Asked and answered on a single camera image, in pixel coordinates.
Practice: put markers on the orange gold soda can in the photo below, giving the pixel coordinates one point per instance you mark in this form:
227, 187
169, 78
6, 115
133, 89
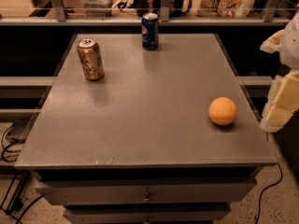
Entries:
90, 59

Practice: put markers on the grey drawer cabinet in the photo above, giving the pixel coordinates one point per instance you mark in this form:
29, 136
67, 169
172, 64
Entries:
147, 118

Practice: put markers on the upper drawer with knob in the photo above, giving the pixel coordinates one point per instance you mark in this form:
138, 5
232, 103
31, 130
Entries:
145, 191

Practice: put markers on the grey metal shelf rail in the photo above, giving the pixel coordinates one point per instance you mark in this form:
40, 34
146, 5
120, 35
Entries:
136, 21

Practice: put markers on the lower drawer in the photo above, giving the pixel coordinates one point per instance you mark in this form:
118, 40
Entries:
156, 213

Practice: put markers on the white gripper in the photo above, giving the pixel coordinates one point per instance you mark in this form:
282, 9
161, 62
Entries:
291, 46

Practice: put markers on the blue Pepsi can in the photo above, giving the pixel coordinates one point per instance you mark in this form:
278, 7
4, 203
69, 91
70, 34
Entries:
150, 31

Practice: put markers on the orange fruit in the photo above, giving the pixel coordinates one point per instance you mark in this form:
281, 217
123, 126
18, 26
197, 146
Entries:
222, 111

